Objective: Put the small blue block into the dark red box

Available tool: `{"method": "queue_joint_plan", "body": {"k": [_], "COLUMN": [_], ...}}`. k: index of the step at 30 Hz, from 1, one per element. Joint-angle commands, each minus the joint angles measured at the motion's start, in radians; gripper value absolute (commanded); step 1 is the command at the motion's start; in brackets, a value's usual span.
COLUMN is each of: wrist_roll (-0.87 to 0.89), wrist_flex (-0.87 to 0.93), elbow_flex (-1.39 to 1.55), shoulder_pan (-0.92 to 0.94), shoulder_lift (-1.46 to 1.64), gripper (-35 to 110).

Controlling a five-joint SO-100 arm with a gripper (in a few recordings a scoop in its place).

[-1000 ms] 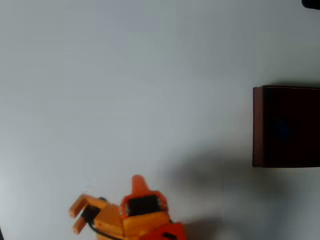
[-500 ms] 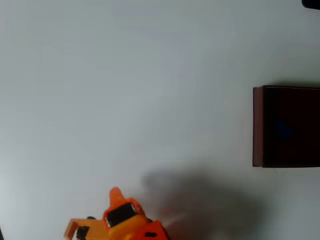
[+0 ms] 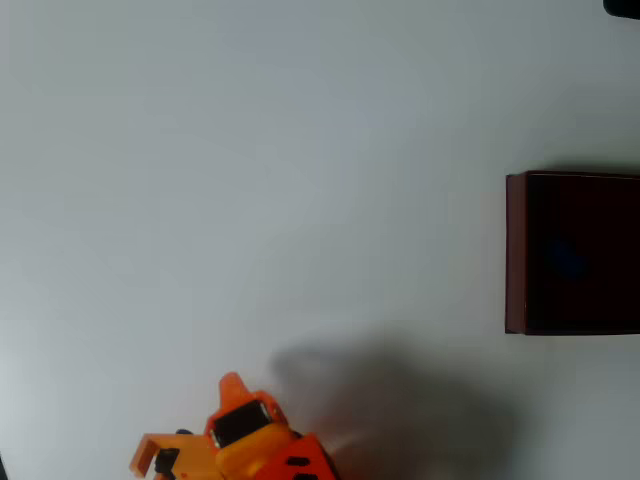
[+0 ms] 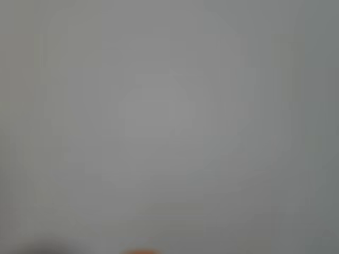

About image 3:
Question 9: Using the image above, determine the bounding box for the dark brown box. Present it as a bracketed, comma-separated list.
[504, 170, 640, 336]

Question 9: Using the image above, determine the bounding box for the black object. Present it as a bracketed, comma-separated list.
[602, 0, 640, 21]

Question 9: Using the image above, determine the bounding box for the small black camera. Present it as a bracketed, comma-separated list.
[154, 447, 181, 475]

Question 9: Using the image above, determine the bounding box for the small blue cube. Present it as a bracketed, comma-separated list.
[547, 239, 589, 279]

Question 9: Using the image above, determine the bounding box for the light orange camera mount bracket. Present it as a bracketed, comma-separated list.
[128, 432, 181, 479]

